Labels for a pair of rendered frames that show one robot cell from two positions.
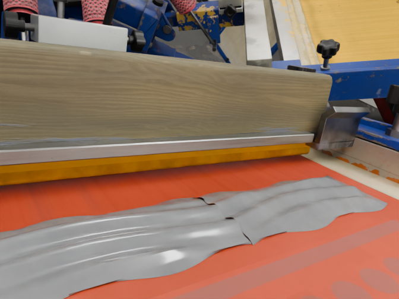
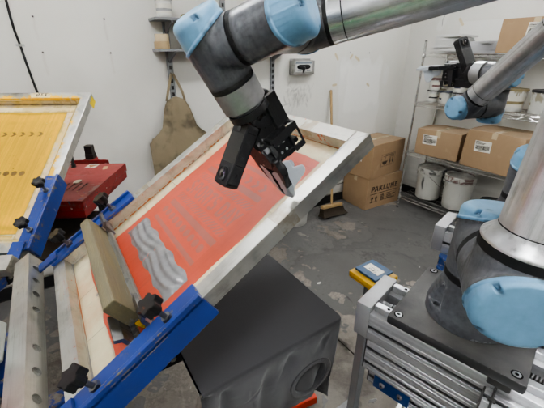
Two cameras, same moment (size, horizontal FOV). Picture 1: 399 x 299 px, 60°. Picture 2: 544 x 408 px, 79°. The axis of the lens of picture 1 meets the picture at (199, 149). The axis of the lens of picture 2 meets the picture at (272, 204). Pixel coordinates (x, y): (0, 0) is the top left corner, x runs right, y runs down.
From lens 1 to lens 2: 70 cm
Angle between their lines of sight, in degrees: 62
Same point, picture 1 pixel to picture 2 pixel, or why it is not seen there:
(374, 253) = (167, 220)
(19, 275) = (173, 274)
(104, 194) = (140, 283)
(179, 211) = (152, 259)
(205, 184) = (133, 263)
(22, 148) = (133, 288)
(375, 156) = (120, 217)
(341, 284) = (176, 226)
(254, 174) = (126, 252)
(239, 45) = not seen: outside the picture
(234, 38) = not seen: outside the picture
